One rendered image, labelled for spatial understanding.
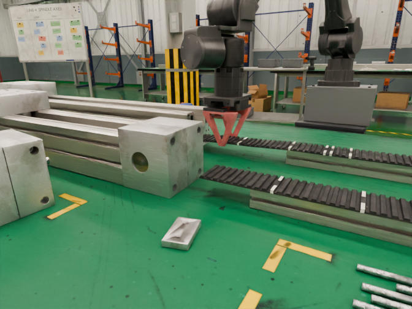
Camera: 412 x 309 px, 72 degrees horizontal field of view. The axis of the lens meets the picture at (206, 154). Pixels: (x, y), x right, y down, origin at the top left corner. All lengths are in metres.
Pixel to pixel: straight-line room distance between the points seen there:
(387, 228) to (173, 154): 0.27
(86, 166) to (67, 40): 5.79
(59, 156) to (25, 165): 0.16
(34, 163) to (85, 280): 0.18
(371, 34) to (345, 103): 7.12
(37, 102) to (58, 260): 0.47
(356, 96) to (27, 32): 6.34
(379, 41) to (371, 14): 0.63
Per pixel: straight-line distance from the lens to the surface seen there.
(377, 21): 8.10
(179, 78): 3.81
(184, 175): 0.44
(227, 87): 0.56
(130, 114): 0.69
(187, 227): 0.34
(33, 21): 6.69
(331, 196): 0.38
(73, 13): 6.20
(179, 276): 0.29
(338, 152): 0.54
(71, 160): 0.55
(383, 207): 0.37
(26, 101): 0.73
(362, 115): 0.95
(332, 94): 0.95
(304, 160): 0.55
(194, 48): 0.51
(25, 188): 0.43
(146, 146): 0.41
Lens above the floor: 0.97
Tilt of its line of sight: 19 degrees down
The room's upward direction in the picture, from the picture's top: 1 degrees counter-clockwise
